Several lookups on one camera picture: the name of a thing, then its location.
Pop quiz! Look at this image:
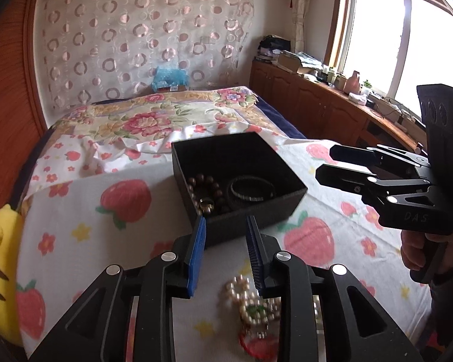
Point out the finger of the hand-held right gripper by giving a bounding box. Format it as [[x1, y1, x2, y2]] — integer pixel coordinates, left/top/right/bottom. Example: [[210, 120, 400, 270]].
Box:
[[329, 144, 431, 176], [315, 164, 435, 212]]

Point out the beige window curtain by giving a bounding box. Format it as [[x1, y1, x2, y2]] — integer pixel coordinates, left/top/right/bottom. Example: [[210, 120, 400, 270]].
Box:
[[285, 0, 338, 53]]

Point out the red knot charm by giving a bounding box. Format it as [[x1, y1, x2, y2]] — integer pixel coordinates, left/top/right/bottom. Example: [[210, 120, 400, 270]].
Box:
[[239, 328, 282, 360]]

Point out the strawberry print white cloth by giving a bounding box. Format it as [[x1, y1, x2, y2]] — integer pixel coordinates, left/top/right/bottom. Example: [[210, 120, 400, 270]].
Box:
[[255, 94, 307, 140]]

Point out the window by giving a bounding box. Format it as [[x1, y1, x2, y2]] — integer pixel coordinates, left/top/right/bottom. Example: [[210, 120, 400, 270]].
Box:
[[325, 0, 453, 121]]

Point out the person's right forearm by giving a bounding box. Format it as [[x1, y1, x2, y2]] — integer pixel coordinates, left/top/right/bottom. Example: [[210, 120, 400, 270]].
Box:
[[429, 264, 453, 351]]

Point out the pink bottle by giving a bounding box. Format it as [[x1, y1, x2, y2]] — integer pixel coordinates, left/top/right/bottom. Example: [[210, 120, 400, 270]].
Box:
[[345, 71, 363, 93]]

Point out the wooden cabinet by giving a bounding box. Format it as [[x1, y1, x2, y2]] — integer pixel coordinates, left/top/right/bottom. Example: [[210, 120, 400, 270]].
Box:
[[249, 60, 429, 159]]

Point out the row of small bottles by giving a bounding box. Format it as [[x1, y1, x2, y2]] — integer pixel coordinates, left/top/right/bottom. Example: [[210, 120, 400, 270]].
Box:
[[321, 66, 345, 84]]

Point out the black jewelry box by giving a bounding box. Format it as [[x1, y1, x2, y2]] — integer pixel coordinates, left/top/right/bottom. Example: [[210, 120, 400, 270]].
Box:
[[171, 132, 309, 249]]

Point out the floral blanket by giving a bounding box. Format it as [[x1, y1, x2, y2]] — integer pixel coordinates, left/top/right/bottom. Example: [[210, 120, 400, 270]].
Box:
[[47, 86, 265, 151]]

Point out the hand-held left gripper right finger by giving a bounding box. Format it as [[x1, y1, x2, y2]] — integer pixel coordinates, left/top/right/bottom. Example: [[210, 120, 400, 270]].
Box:
[[246, 215, 425, 362]]

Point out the stack of dark clothes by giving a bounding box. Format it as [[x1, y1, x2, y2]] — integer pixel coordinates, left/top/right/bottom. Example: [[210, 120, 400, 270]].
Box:
[[257, 36, 293, 63]]

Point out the black bracelet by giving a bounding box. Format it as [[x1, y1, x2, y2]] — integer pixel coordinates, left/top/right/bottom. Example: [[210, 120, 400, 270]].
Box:
[[226, 175, 276, 212]]

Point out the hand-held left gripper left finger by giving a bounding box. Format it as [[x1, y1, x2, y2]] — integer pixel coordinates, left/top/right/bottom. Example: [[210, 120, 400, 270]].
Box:
[[28, 217, 206, 362]]

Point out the yellow plush toy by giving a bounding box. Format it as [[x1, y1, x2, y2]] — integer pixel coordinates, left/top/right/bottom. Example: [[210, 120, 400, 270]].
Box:
[[0, 204, 25, 348]]

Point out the person's right hand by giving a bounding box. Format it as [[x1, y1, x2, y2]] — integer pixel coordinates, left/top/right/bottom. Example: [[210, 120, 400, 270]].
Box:
[[401, 228, 426, 271]]

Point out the circle pattern sheer curtain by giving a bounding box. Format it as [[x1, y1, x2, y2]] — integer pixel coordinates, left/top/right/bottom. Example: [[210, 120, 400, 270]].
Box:
[[38, 0, 255, 112]]

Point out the white strawberry print sheet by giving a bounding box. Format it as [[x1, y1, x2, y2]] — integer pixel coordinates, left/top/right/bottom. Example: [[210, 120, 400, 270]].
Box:
[[34, 119, 276, 197]]

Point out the pearl bracelet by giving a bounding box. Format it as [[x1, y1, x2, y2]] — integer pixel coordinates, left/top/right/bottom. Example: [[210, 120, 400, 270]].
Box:
[[222, 275, 284, 327]]

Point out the blue plastic bag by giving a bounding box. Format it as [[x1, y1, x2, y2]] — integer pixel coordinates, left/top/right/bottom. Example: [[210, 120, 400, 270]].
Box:
[[152, 66, 189, 91]]

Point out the brown bead bracelet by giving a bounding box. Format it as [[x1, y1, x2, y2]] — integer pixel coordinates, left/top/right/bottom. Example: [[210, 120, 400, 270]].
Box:
[[186, 173, 231, 215]]

